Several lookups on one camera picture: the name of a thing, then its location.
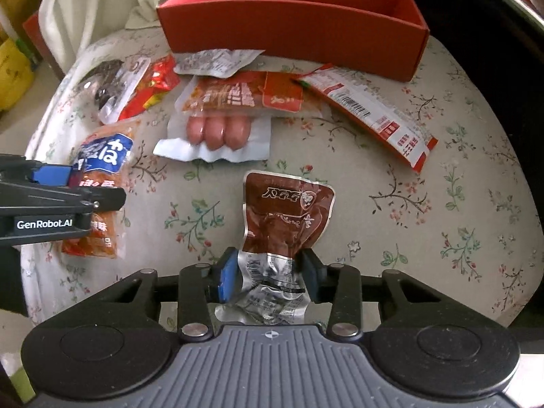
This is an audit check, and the red white label snack packet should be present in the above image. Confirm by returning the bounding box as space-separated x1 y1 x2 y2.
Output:
98 54 180 124

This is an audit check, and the blue label orange snack packet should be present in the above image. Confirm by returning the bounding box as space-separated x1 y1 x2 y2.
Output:
62 119 140 259

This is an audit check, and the brown silver snack packet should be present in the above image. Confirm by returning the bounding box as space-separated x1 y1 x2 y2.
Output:
215 170 336 325

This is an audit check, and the red orange square packet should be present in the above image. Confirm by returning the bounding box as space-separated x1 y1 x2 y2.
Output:
262 72 303 113

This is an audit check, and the sausage pack clear wrapper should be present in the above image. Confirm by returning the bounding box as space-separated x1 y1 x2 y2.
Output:
152 73 273 164

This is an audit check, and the cream white towel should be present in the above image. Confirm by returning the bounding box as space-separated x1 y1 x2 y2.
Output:
38 0 159 72

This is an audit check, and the silver white snack packet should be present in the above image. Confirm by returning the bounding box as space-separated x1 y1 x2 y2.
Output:
173 49 264 78

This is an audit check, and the yellow object at left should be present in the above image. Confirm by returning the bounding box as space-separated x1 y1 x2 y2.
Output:
0 38 34 112

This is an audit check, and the red cardboard box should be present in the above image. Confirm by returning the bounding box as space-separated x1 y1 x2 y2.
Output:
157 0 430 82

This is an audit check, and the dark brown clear snack packet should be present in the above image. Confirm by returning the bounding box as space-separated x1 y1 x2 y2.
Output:
76 59 124 111

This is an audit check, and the long red white snack packet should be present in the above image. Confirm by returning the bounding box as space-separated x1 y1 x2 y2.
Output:
295 65 438 172

